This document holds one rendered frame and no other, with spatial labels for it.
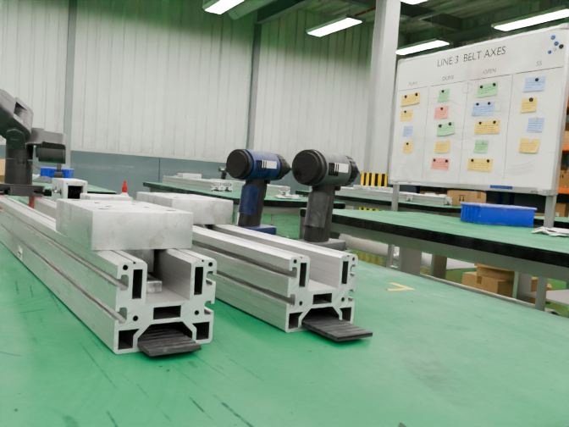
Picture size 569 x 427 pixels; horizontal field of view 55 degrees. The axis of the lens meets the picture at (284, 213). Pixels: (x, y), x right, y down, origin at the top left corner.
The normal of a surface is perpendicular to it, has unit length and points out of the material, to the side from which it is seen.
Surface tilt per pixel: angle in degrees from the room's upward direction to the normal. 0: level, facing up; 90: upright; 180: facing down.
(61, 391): 0
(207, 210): 90
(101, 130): 90
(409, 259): 90
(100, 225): 90
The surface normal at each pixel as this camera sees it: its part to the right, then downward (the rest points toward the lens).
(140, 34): 0.49, 0.10
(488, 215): 0.16, 0.08
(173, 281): -0.82, -0.02
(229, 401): 0.07, -0.99
